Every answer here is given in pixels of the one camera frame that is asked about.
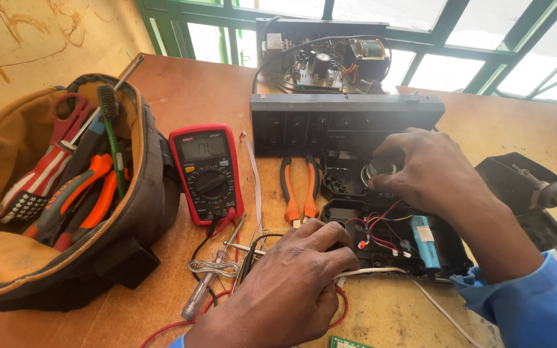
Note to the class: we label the orange and black pliers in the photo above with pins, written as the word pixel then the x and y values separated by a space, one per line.
pixel 73 191

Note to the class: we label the black radio front panel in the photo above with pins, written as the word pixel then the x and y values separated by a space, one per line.
pixel 307 121

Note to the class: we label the black soldering iron stand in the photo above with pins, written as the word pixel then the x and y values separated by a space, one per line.
pixel 505 179

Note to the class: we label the clear tester screwdriver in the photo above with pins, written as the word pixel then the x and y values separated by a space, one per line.
pixel 206 285

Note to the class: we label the person's left hand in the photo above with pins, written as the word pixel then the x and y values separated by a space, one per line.
pixel 278 295

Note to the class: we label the round metal speaker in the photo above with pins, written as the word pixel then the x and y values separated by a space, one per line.
pixel 377 169

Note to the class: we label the black open device case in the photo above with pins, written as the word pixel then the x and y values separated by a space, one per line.
pixel 346 212

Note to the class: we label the green circuit board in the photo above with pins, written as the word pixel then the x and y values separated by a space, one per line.
pixel 348 343

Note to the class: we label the red digital multimeter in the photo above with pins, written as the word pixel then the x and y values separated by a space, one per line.
pixel 208 174

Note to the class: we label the soldering iron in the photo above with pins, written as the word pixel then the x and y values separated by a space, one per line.
pixel 554 196

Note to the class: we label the blue sleeve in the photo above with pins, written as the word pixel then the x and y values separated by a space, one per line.
pixel 534 309
pixel 177 342

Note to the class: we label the blue battery cell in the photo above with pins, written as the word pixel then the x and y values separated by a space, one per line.
pixel 426 244

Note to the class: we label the blue right sleeve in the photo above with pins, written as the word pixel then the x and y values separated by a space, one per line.
pixel 534 309

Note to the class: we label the blue left sleeve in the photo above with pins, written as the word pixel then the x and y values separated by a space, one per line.
pixel 177 342

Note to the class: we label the black multimeter lead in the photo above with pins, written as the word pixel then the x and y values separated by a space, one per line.
pixel 252 256

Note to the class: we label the open chassis with circuit board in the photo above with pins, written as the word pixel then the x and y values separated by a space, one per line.
pixel 322 63

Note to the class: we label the orange and black cutters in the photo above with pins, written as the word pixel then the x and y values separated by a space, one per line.
pixel 97 210

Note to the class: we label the person's right hand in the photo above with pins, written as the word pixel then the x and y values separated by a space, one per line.
pixel 433 174

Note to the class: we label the green window frame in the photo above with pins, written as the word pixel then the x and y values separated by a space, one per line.
pixel 457 46

